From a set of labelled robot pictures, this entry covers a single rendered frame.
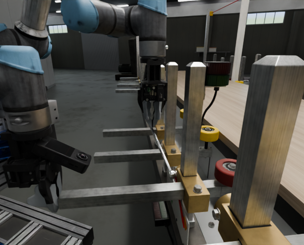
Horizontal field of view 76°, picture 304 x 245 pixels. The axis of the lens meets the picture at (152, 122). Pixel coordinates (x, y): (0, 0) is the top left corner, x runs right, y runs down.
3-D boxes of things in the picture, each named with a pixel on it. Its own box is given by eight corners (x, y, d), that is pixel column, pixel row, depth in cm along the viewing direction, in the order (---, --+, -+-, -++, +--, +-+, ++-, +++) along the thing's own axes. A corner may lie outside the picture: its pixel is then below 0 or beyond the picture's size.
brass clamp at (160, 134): (156, 140, 93) (156, 130, 92) (152, 129, 106) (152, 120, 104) (168, 139, 94) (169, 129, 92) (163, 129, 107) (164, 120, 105)
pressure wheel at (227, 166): (218, 215, 48) (224, 175, 44) (206, 193, 55) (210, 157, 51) (249, 212, 49) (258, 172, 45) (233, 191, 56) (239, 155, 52)
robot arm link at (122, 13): (88, 4, 52) (120, -1, 47) (115, 11, 62) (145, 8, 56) (91, 36, 55) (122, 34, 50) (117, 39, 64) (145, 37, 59)
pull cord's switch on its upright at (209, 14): (202, 83, 328) (209, 8, 292) (200, 82, 337) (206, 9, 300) (207, 83, 329) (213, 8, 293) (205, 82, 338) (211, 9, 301)
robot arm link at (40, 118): (54, 102, 42) (37, 113, 34) (58, 122, 44) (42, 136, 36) (17, 103, 41) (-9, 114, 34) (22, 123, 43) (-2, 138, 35)
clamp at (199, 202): (187, 214, 45) (188, 196, 43) (174, 178, 58) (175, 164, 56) (211, 211, 46) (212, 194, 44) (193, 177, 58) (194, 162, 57)
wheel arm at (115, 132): (103, 139, 94) (102, 131, 92) (104, 136, 97) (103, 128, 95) (191, 135, 98) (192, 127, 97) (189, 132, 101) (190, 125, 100)
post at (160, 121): (156, 158, 105) (157, 64, 89) (155, 155, 108) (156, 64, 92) (162, 158, 105) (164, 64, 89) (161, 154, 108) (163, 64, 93)
